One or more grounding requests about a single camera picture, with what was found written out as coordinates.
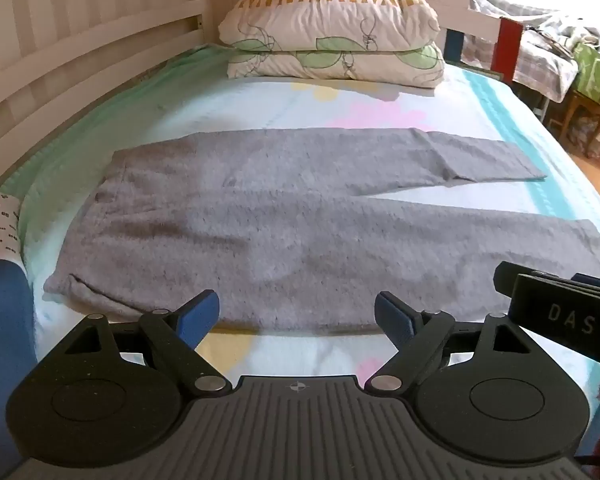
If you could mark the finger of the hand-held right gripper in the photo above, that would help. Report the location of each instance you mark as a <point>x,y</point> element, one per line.
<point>592,281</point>
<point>505,277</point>

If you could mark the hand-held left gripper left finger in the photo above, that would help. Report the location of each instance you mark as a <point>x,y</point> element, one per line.
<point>200,316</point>

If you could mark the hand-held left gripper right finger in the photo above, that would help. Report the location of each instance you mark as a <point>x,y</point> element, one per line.
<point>395,317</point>

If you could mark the grey pants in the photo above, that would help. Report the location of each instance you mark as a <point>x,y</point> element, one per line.
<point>280,210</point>

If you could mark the wooden stool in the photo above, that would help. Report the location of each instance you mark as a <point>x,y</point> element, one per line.
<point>577,115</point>

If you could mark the floral pastel bed sheet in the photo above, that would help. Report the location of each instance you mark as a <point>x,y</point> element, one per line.
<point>430,105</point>

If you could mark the person's blue trouser leg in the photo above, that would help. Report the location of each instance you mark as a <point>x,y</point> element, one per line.
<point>5,340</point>

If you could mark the green bag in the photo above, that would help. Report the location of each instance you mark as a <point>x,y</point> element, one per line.
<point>597,70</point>

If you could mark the white patterned sock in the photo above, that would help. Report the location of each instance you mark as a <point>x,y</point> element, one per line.
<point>0,225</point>

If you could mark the plaid blanket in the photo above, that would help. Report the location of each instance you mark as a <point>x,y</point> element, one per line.
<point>540,60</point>

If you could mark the floral pillow with green leaves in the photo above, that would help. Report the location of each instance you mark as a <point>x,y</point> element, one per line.
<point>340,66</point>

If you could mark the floral pillow with yellow stripes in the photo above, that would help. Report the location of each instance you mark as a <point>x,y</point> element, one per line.
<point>330,20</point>

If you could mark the white wooden bed frame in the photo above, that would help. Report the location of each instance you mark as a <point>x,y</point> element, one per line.
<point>80,35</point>

